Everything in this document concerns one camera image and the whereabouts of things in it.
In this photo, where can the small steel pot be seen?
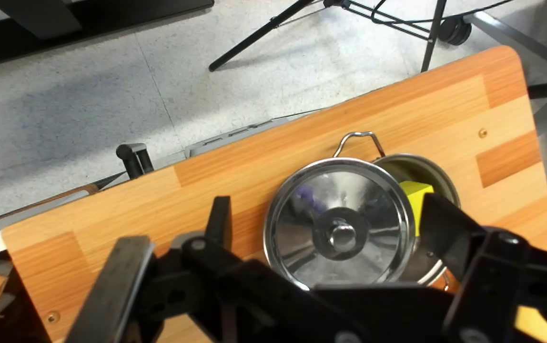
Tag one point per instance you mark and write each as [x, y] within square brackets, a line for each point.
[436, 174]

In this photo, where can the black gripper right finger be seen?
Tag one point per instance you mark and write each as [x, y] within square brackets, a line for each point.
[492, 287]

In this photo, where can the yellow block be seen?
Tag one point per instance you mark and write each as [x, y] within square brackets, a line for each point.
[415, 193]

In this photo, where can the black tripod stand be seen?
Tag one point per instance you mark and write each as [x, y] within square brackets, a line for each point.
[434, 31]

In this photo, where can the steel lid with black knob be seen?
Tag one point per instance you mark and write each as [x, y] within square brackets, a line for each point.
[303, 216]

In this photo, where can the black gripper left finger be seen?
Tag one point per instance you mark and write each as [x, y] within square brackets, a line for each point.
[116, 287]

